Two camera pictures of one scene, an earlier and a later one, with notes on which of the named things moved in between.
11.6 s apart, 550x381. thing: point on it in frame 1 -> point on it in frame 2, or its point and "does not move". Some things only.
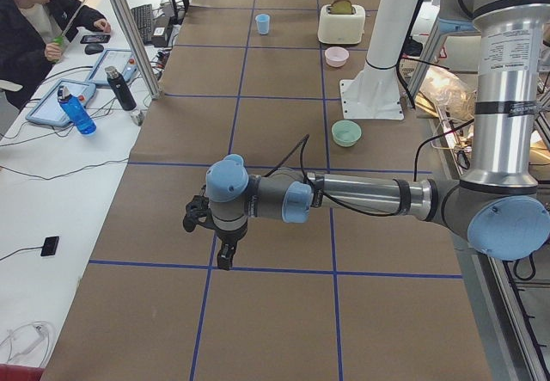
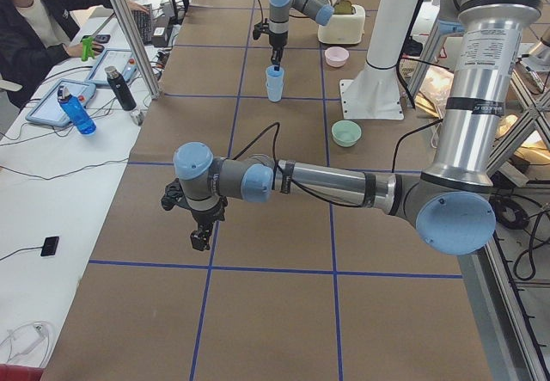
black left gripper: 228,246 -> 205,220
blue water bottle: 76,111 does not move
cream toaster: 347,28 does not move
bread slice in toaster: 341,6 does not move
